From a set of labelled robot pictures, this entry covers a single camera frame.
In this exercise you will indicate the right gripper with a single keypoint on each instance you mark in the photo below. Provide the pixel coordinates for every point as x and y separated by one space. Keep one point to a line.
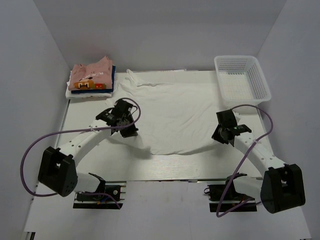
216 136

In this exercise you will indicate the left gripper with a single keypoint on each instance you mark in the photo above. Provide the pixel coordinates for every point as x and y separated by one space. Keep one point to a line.
131 132

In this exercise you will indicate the white printed t shirt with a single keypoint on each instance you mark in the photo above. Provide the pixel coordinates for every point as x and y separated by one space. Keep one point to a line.
175 118

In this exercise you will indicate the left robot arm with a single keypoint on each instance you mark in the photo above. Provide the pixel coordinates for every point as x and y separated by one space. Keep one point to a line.
58 168

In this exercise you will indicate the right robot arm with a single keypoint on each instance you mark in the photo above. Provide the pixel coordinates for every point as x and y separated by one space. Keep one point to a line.
281 186

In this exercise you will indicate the pink folded t shirt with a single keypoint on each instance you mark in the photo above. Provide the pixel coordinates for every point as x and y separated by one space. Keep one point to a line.
94 76

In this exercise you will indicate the white plastic basket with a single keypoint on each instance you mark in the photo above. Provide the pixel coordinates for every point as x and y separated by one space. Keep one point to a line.
241 80

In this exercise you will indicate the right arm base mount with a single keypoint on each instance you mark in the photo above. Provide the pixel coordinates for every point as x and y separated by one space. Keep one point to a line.
214 191

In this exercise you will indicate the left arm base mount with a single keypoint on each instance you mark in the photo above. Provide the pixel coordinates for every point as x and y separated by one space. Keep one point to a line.
112 199

